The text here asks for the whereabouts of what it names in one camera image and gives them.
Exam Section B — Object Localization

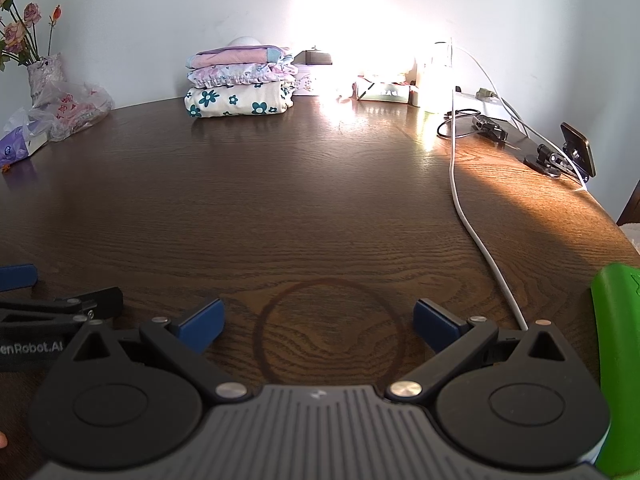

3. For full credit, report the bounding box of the purple tissue pack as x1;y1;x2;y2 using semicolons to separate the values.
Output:
0;107;52;167

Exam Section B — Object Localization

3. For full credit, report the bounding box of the long white cable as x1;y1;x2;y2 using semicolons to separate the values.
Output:
434;40;529;332

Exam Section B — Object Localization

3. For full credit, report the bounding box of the blue pink purple mesh shirt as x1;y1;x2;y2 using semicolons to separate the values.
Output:
186;45;294;69

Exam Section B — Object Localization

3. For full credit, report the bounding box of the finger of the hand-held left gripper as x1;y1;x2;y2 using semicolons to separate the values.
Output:
0;264;39;292
0;287;125;332

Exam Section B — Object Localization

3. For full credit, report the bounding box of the white teal floral folded cloth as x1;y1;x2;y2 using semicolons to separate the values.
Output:
183;81;295;119

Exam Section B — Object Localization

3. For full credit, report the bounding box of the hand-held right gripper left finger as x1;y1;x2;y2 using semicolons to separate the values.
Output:
71;297;254;404

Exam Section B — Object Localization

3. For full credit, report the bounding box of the green printed box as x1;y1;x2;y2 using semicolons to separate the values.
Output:
355;77;412;104

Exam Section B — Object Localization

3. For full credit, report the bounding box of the black cable with adapter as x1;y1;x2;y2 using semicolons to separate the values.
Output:
437;108;509;144

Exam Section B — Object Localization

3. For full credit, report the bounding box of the white phone cable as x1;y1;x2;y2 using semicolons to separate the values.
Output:
450;42;592;192

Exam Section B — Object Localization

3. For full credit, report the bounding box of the smartphone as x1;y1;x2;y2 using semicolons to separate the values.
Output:
559;122;597;179

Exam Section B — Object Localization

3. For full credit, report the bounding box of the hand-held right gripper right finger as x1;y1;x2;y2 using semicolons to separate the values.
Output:
385;297;569;404

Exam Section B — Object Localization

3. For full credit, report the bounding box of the red printed plastic bag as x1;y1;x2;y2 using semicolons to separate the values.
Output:
32;80;115;142

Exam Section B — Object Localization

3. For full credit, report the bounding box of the white patterned tissue box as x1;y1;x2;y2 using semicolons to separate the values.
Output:
292;64;322;97

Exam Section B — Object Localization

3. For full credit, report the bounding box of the pink ruffled folded cloth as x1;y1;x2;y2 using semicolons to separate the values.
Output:
187;62;299;89

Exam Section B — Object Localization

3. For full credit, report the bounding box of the glittery flower vase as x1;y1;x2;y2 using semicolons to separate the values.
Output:
27;54;66;107

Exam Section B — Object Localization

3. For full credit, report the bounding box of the green plastic case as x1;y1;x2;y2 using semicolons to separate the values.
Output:
590;262;640;480

